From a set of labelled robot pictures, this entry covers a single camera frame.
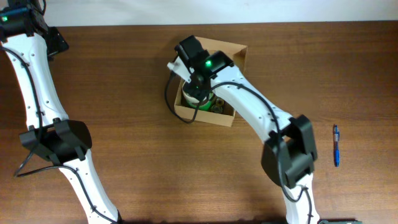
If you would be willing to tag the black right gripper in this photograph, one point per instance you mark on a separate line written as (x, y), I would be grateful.
(198, 93)

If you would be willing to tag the white masking tape roll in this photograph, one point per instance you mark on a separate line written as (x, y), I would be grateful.
(188, 96)

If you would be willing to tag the brown cardboard box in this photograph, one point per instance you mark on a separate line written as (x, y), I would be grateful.
(237, 53)

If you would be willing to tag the blue pen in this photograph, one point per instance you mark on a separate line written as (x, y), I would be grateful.
(336, 151)

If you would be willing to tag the green tape roll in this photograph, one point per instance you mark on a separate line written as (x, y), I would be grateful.
(204, 106)

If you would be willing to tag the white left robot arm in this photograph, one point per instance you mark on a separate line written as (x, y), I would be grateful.
(53, 140)

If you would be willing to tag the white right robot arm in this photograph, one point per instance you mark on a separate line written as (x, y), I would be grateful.
(289, 149)

